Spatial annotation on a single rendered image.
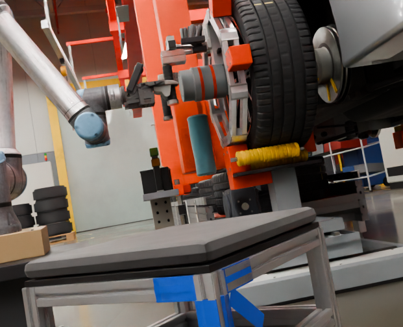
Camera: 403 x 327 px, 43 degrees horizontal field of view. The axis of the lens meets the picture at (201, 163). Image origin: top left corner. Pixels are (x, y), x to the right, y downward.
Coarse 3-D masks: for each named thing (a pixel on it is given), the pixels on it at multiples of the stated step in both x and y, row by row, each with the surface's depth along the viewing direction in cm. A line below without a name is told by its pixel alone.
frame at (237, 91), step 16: (208, 16) 200; (224, 16) 194; (224, 32) 184; (224, 48) 183; (240, 80) 184; (240, 96) 184; (224, 112) 232; (240, 112) 192; (240, 128) 196; (224, 144) 214
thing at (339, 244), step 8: (328, 232) 191; (336, 232) 185; (344, 232) 198; (352, 232) 190; (328, 240) 184; (336, 240) 184; (344, 240) 184; (352, 240) 185; (360, 240) 185; (328, 248) 183; (336, 248) 184; (344, 248) 184; (352, 248) 184; (360, 248) 185; (304, 256) 182; (328, 256) 183; (336, 256) 183; (344, 256) 188; (288, 264) 181; (296, 264) 181
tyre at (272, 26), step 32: (256, 0) 190; (288, 0) 189; (256, 32) 180; (288, 32) 181; (256, 64) 179; (288, 64) 180; (256, 96) 182; (288, 96) 182; (256, 128) 189; (288, 128) 191
